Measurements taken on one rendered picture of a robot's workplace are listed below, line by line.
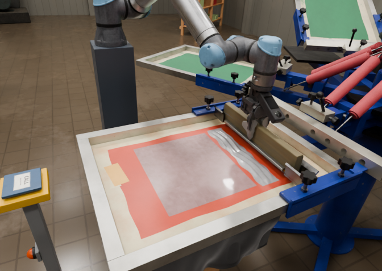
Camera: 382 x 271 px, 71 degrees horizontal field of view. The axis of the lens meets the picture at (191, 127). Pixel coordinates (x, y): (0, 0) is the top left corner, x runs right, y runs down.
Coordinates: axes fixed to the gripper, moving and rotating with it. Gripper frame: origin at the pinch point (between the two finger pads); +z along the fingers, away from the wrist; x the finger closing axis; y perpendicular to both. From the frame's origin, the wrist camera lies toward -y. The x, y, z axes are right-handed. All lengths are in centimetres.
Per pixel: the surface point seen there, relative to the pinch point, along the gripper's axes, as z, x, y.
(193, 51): 5, -40, 129
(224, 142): 5.0, 8.6, 7.5
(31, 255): 35, 82, 10
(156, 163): 5.3, 37.4, 5.7
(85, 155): 2, 59, 15
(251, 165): 4.9, 7.5, -8.3
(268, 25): 67, -452, 500
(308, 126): -2.0, -21.9, -4.5
